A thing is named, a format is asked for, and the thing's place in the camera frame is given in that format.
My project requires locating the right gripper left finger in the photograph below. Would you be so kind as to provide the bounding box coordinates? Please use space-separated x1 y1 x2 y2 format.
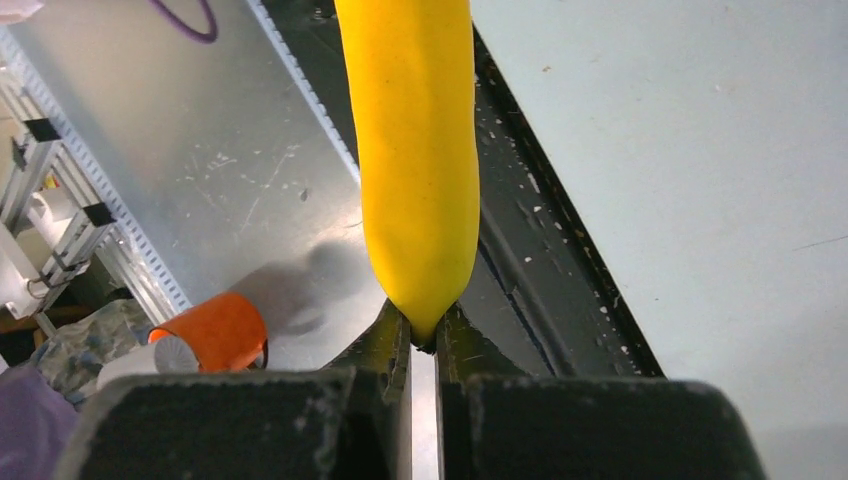
56 304 412 479

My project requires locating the yellow toy banana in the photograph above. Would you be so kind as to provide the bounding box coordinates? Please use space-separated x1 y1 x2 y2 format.
336 1 480 345

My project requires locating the orange cup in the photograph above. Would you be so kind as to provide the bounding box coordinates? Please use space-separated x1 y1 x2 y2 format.
148 292 269 372

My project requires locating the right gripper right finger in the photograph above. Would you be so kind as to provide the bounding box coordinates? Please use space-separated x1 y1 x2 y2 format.
435 306 766 479

